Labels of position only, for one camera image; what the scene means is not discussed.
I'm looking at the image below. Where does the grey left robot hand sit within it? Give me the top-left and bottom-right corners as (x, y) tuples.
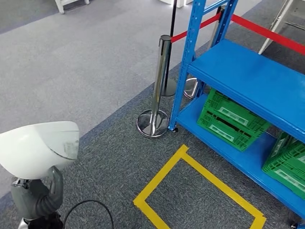
(11, 167), (64, 220)

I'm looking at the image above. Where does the white plastic mirror cover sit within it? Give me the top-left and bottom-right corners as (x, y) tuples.
(0, 121), (80, 180)

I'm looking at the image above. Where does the blue metal shelf rack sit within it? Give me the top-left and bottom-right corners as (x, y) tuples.
(168, 0), (305, 229)

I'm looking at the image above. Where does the long red barrier belt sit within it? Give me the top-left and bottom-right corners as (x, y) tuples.
(231, 14), (305, 56)

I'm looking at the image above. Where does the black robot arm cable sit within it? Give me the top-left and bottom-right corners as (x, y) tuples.
(63, 199), (114, 229)

